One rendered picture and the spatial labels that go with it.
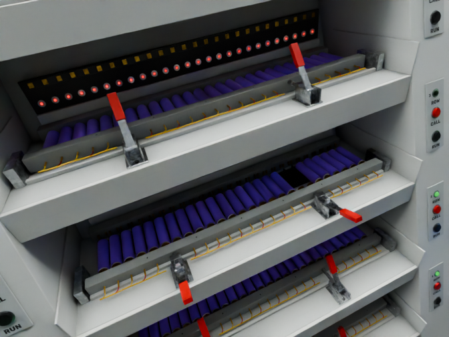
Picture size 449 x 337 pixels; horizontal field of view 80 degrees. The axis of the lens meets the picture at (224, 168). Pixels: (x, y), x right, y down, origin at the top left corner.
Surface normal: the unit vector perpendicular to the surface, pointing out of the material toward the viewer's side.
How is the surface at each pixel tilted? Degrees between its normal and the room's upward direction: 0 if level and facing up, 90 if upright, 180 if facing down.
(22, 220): 108
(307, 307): 18
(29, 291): 90
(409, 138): 90
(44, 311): 90
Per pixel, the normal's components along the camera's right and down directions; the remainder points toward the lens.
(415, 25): 0.31, 0.23
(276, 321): -0.15, -0.80
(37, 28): 0.38, 0.50
